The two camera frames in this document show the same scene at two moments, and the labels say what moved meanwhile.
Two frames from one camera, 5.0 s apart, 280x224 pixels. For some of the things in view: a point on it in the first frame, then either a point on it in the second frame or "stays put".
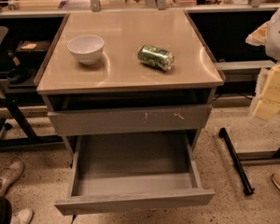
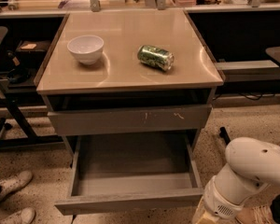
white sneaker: (8, 175) to (11, 184)
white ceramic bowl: (87, 48) stays put
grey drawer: (134, 171) stays put
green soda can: (156, 57) stays put
